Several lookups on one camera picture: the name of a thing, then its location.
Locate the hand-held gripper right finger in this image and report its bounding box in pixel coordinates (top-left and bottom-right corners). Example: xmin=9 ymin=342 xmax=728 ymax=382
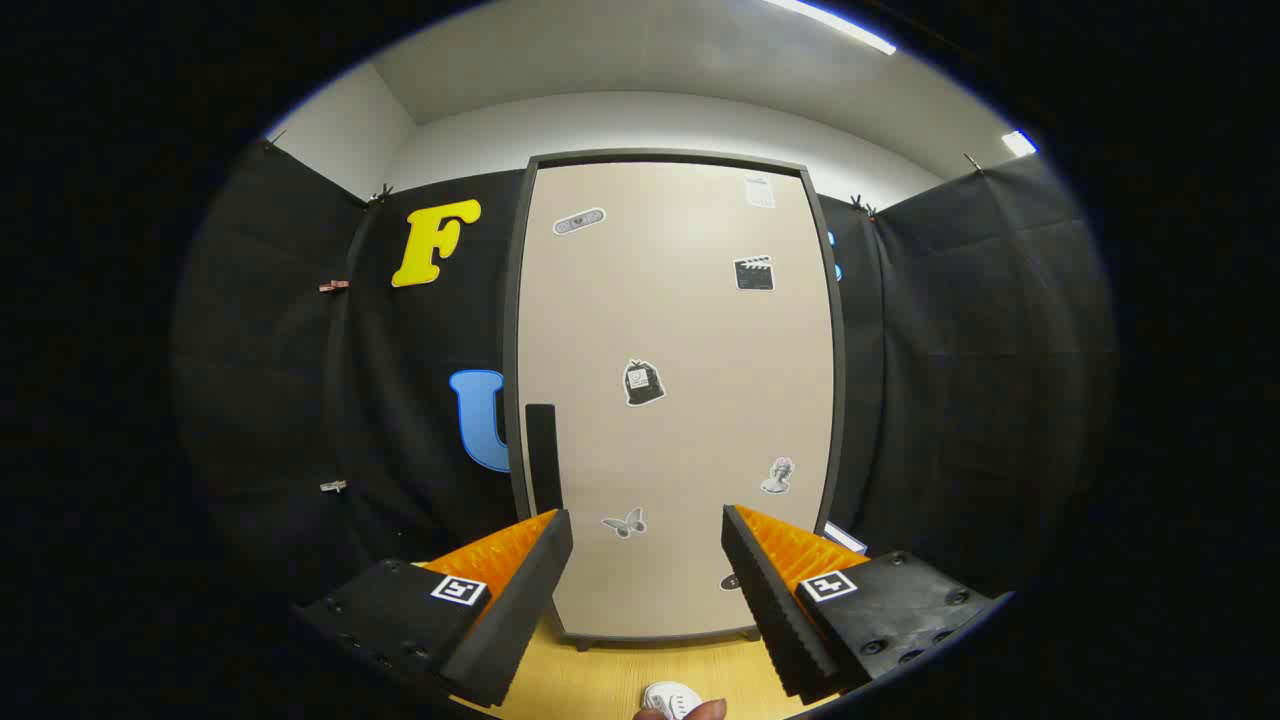
xmin=721 ymin=504 xmax=1011 ymax=703

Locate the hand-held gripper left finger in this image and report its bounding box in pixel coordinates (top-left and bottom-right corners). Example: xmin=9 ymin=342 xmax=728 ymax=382
xmin=290 ymin=508 xmax=575 ymax=709

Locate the white sneaker shoe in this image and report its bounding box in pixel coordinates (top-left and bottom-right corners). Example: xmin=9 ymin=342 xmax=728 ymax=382
xmin=642 ymin=681 xmax=704 ymax=720

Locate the beige shoe cabinet door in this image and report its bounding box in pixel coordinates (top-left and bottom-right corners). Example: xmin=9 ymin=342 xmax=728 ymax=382
xmin=518 ymin=162 xmax=836 ymax=641

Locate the black backdrop cloth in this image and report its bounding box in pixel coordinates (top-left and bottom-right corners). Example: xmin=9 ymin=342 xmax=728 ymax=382
xmin=170 ymin=140 xmax=1116 ymax=621

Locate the long ceiling light strip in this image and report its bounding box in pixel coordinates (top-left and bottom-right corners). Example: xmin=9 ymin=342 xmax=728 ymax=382
xmin=765 ymin=0 xmax=898 ymax=56

